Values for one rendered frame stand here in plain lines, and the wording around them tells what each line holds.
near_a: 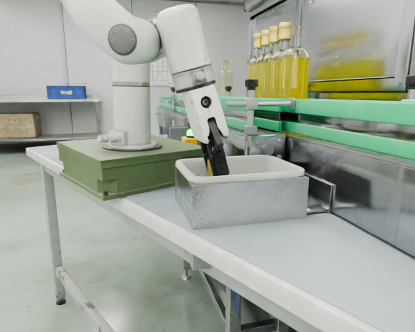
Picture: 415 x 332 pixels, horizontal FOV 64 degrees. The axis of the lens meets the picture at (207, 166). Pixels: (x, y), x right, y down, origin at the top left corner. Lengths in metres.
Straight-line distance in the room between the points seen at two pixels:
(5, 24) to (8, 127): 1.80
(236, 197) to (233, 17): 6.75
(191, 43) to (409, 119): 0.35
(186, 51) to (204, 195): 0.24
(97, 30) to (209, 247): 0.38
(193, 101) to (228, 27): 6.62
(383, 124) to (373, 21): 0.36
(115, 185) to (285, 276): 0.45
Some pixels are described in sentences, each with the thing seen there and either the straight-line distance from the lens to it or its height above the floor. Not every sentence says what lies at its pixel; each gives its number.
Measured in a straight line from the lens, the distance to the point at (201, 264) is 0.61.
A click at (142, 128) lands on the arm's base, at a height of 0.89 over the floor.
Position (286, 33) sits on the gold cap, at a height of 1.13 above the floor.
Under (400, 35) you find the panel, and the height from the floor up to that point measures 1.09.
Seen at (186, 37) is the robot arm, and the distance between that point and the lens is 0.58.
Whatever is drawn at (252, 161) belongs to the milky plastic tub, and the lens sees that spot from 0.75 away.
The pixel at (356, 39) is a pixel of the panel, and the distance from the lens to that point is 0.94.
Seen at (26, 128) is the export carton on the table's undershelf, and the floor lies 0.42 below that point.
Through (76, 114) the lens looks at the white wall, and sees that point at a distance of 6.74.
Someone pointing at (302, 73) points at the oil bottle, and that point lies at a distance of 0.90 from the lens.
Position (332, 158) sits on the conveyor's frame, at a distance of 0.67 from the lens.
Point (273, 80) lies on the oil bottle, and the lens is 0.96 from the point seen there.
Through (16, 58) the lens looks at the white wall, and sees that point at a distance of 6.91.
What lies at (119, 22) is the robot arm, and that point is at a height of 1.08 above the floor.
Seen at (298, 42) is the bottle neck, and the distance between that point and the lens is 0.91.
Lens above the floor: 0.98
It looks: 12 degrees down
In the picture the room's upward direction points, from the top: straight up
